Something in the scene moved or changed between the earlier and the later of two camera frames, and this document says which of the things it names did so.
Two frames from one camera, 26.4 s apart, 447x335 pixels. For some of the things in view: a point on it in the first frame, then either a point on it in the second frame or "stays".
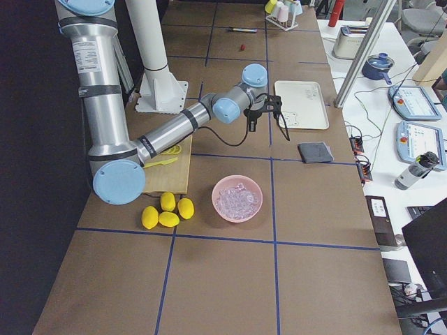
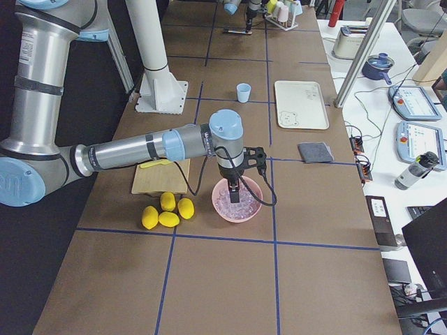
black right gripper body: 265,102 -> 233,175
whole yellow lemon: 186,208 stays
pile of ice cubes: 237,202 stays
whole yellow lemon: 169,219 stays
